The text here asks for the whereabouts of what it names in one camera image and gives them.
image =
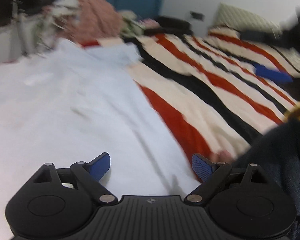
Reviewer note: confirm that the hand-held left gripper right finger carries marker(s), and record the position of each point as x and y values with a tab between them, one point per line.
202	167

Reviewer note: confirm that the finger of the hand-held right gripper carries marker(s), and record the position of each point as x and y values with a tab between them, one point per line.
260	35
272	73

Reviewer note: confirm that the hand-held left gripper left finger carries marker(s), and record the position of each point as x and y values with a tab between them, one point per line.
101	166

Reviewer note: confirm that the white garment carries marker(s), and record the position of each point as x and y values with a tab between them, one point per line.
65	105

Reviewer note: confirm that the cream ribbed pillow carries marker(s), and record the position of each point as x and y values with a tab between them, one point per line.
245	17

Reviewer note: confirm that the red black cream striped blanket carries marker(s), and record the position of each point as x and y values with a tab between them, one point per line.
190	100

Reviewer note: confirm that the person's dark blue trousers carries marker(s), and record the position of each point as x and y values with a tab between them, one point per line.
277	167

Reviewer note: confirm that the black armchair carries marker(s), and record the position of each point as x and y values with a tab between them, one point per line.
170	25

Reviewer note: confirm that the small pink cloth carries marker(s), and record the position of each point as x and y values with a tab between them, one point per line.
150	23

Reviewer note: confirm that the green fleece blanket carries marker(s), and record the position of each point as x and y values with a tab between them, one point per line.
132	23

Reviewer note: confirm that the pink fluffy blanket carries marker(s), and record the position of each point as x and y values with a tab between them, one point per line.
97	20

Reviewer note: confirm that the grey garment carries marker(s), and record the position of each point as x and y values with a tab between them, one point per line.
65	2

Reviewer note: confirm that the black wall socket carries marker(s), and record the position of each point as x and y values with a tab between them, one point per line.
197	15

